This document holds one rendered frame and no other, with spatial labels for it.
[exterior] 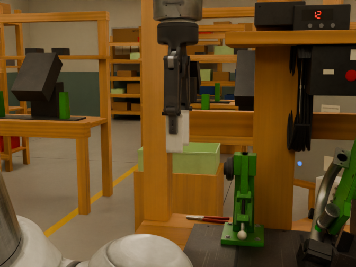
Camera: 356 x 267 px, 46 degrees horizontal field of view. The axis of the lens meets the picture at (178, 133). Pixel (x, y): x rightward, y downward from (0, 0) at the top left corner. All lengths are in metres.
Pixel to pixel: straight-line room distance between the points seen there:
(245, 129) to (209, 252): 0.48
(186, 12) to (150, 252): 0.41
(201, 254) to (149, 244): 0.71
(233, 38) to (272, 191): 0.53
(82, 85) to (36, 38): 1.88
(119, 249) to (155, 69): 1.00
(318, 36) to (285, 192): 0.53
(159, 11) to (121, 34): 11.05
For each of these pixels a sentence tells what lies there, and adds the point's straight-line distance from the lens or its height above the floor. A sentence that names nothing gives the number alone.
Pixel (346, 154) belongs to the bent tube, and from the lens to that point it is 1.20.
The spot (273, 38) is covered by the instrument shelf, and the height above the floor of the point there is 1.52.
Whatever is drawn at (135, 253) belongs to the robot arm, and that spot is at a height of 1.21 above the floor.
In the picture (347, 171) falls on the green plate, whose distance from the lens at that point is 1.18.
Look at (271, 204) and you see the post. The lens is 1.51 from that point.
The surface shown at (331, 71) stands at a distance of 1.34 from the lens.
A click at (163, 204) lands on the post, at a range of 1.55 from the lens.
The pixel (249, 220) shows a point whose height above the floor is 0.98.
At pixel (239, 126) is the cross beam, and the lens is 1.54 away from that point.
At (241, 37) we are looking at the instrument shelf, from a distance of 1.31.
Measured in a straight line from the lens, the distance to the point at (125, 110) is 11.10.
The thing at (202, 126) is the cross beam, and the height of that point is 1.22.
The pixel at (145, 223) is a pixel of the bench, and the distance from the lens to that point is 1.56.
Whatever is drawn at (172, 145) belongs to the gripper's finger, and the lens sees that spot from 0.76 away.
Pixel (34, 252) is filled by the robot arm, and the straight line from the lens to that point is 0.57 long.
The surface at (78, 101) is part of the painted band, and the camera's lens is 12.36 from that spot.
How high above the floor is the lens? 1.44
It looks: 9 degrees down
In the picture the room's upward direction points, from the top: straight up
